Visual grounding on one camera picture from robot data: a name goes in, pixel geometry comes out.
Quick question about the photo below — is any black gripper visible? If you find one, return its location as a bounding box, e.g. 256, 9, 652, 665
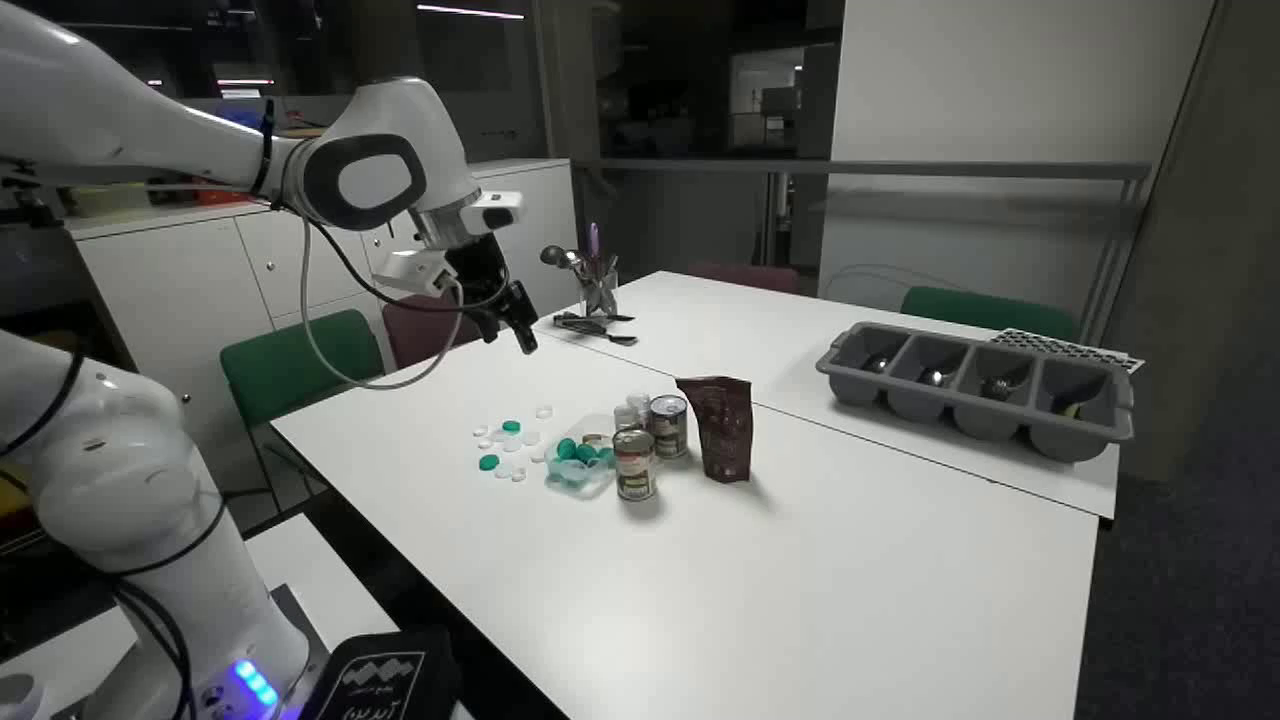
439, 231, 546, 360

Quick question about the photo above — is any dark red chair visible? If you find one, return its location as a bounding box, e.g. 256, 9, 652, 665
378, 294, 485, 371
677, 257, 813, 294

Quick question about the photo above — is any white cabinet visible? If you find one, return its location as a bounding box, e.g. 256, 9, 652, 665
65, 155, 586, 496

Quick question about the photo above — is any labelled tin can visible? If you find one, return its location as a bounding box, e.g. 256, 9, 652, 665
614, 424, 662, 509

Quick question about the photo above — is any green chair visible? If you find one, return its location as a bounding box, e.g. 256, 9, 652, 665
215, 308, 394, 502
897, 282, 1087, 344

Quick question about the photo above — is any brown foil pouch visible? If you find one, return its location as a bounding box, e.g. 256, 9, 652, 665
672, 371, 760, 488

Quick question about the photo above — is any white robot mounting table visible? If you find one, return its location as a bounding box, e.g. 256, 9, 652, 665
0, 511, 405, 720

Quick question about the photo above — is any ceiling light strip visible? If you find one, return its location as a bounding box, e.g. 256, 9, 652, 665
414, 0, 533, 22

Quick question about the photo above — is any orange cardboard box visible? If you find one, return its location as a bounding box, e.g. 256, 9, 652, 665
149, 182, 278, 208

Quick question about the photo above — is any black control box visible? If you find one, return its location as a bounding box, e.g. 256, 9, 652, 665
300, 632, 464, 720

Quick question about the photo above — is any metal railing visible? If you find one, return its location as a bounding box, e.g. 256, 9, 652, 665
595, 155, 1154, 182

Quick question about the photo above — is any yellow green object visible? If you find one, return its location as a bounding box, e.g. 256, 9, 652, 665
67, 182, 153, 223

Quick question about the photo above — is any grey cutlery tray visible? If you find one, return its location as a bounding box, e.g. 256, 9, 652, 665
813, 317, 1140, 469

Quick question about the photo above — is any perforated grey mat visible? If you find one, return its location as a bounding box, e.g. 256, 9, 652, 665
994, 323, 1148, 380

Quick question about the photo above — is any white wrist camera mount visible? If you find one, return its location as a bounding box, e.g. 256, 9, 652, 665
373, 236, 464, 304

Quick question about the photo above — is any robot wrist cable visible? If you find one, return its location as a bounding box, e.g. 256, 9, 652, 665
296, 211, 471, 394

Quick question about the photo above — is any black base cable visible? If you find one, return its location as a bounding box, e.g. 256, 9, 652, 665
113, 571, 209, 720

